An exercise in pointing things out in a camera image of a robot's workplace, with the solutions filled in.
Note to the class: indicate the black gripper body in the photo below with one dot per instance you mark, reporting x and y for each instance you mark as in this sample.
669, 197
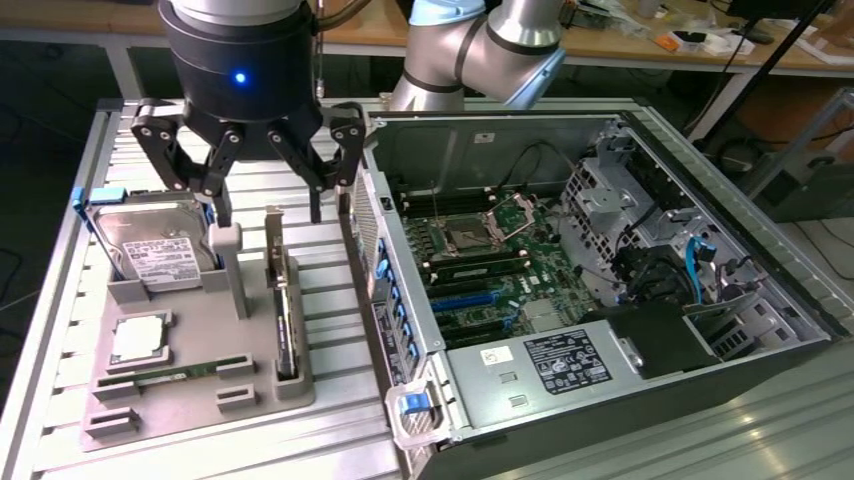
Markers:
234, 50

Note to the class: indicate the Nvidia graphics card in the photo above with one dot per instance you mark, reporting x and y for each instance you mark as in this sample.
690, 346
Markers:
275, 240

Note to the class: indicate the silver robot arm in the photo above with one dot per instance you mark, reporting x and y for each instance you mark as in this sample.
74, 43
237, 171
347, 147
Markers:
441, 50

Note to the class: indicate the thin locking lever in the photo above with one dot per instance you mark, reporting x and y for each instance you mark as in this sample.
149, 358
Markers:
435, 200

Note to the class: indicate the hard disk drive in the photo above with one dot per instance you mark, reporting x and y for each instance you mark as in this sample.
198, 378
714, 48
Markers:
161, 250

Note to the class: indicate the CPU socket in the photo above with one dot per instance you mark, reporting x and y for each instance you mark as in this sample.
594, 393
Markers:
463, 235

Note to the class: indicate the metal socket cover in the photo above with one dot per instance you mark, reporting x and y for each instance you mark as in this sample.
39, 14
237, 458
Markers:
520, 198

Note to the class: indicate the green RAM stick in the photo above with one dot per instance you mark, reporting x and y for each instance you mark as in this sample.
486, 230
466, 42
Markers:
481, 272
181, 374

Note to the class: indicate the black expansion slot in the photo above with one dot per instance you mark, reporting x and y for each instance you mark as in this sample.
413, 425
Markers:
470, 326
461, 288
477, 339

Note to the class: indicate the blue expansion slot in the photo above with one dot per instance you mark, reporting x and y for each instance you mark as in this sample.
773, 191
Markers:
467, 301

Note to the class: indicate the silver CPU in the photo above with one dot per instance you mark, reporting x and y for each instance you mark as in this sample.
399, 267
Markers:
137, 340

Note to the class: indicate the grey parts rack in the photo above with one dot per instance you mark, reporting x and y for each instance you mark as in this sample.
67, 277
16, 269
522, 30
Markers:
194, 340

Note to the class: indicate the grey metal disk bay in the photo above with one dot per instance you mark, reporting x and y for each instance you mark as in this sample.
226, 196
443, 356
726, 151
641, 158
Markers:
601, 200

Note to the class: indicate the green motherboard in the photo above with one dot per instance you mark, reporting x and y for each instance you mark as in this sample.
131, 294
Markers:
528, 290

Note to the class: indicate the silver chipset heatsink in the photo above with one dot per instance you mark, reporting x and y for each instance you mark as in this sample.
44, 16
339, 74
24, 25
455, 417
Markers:
544, 317

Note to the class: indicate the grey corner clamp blue latch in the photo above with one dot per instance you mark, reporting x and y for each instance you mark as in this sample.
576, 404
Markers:
417, 415

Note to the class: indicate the grey power supply unit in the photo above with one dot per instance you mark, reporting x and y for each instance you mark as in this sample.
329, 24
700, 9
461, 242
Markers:
508, 395

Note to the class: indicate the white orange desk gadget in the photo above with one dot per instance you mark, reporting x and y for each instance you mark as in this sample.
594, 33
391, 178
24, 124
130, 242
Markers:
701, 42

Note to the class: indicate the black plastic air shroud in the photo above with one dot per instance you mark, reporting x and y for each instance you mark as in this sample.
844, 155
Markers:
661, 340

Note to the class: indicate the black computer mouse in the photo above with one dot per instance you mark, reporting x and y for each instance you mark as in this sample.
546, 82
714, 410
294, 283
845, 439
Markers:
760, 36

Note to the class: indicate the black tripod pole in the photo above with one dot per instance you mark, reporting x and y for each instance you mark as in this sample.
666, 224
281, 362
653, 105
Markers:
782, 47

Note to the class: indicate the slotted grey disk bay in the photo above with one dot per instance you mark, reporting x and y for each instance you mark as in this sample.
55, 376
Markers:
728, 332

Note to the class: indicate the black monitor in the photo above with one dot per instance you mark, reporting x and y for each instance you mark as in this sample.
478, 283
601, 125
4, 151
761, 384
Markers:
774, 7

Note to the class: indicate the black PC case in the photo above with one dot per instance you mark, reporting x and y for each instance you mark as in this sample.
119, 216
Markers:
668, 415

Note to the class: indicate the black chassis intrusion switch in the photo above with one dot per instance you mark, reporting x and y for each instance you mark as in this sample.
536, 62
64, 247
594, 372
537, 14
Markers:
386, 204

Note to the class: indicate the wooden desk white frame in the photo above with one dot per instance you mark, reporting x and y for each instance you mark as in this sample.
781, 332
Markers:
634, 45
67, 20

